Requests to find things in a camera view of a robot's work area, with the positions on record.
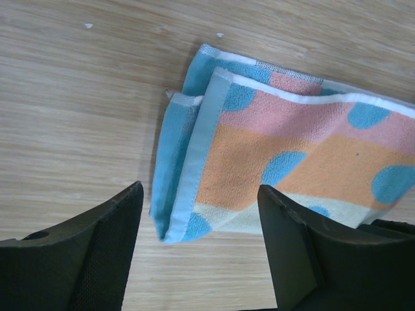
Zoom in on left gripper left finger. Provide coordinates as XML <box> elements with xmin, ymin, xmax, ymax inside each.
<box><xmin>1</xmin><ymin>181</ymin><xmax>143</xmax><ymax>310</ymax></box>

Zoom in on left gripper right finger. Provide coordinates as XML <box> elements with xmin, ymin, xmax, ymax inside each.
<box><xmin>257</xmin><ymin>185</ymin><xmax>414</xmax><ymax>310</ymax></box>

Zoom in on blue polka dot towel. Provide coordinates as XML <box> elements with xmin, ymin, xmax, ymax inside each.
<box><xmin>150</xmin><ymin>44</ymin><xmax>414</xmax><ymax>244</ymax></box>

